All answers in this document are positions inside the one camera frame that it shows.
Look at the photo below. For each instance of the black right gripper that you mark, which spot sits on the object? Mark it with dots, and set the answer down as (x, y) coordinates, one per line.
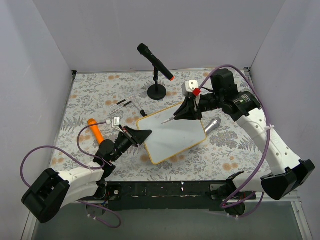
(196, 107)

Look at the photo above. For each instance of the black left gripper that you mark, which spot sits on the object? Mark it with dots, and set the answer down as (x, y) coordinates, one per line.
(130, 137)

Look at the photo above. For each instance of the red whiteboard marker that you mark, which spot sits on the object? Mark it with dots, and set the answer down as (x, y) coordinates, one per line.
(168, 120)

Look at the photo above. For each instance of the yellow framed whiteboard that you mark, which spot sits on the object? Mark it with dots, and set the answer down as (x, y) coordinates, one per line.
(172, 138)

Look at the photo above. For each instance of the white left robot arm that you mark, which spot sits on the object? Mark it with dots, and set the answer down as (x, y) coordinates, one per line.
(53, 190)

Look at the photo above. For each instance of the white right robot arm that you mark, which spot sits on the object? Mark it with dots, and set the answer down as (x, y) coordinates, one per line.
(288, 170)

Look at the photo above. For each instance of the silver microphone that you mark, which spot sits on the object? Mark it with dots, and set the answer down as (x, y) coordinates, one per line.
(213, 125)

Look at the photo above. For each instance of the black round microphone stand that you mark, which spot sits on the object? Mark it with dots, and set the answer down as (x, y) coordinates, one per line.
(156, 91)

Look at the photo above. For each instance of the floral patterned table mat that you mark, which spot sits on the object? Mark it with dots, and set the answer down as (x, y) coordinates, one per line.
(225, 151)

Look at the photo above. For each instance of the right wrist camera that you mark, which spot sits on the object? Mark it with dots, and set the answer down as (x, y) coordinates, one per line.
(191, 90)

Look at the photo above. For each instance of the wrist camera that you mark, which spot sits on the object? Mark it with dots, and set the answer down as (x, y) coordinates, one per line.
(191, 90)
(115, 123)

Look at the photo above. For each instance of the wire whiteboard easel stand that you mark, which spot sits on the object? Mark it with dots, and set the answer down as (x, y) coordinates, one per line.
(127, 105)

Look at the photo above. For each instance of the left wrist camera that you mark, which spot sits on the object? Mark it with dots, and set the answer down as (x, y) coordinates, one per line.
(115, 123)

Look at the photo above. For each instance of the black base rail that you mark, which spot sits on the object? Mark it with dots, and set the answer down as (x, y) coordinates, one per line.
(162, 195)

